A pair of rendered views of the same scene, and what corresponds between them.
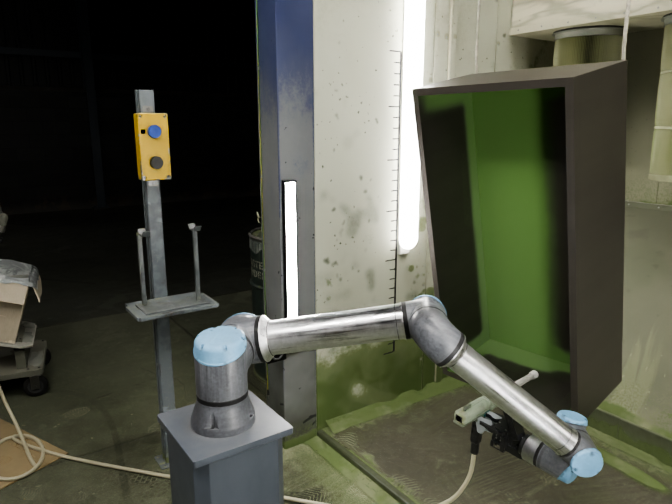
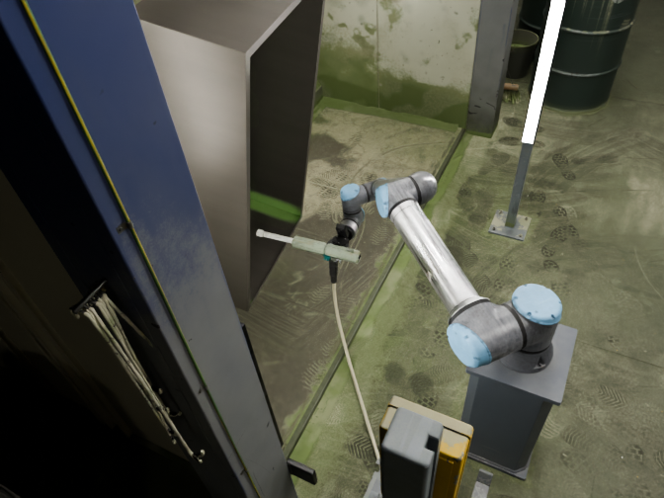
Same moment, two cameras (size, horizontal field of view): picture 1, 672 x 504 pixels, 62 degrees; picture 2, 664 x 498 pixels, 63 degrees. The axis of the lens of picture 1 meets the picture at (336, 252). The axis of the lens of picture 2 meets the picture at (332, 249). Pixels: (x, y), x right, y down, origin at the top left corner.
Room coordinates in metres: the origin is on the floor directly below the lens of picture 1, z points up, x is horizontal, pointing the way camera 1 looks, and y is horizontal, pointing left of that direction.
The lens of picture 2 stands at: (2.49, 0.99, 2.26)
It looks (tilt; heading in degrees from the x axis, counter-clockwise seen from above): 46 degrees down; 246
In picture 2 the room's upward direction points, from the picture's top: 6 degrees counter-clockwise
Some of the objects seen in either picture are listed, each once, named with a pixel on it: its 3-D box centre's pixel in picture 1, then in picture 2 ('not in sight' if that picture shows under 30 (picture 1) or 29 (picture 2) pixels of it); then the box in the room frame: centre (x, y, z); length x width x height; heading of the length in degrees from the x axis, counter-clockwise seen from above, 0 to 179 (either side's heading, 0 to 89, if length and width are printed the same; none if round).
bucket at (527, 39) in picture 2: not in sight; (515, 55); (-0.55, -1.90, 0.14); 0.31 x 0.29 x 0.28; 35
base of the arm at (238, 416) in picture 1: (222, 405); (525, 340); (1.52, 0.34, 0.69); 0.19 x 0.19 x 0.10
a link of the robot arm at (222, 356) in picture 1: (221, 361); (531, 316); (1.53, 0.34, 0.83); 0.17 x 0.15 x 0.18; 174
